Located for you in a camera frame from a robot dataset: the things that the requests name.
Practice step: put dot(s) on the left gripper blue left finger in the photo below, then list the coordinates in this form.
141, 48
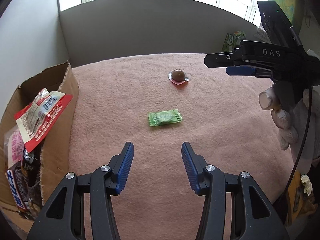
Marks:
121, 165

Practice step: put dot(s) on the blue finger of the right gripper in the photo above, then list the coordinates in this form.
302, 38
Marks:
240, 71

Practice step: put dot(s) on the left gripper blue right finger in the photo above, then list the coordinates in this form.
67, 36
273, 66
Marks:
194, 166

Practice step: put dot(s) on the brown jelly cup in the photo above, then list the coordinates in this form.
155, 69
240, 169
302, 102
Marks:
178, 77

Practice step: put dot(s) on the green candy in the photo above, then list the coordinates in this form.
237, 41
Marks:
164, 117

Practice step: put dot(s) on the red white snack pouch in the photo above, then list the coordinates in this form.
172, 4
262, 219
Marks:
37, 118

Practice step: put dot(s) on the snickers bar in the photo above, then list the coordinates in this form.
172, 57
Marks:
18, 189

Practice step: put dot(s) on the packaged sliced bread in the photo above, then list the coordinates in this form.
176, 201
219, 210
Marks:
13, 147

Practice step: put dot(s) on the black white patterned candy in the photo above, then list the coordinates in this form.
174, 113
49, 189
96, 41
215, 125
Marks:
30, 165

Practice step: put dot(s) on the red walnut date snack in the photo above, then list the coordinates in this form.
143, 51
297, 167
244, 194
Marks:
34, 200

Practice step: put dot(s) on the right gloved hand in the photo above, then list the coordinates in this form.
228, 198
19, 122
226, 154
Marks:
292, 124

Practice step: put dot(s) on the landscape painting scroll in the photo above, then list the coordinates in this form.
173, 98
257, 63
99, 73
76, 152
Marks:
294, 10

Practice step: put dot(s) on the pink table cloth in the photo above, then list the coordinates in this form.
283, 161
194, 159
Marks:
222, 120

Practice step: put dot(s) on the white cabinet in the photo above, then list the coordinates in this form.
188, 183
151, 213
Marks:
31, 41

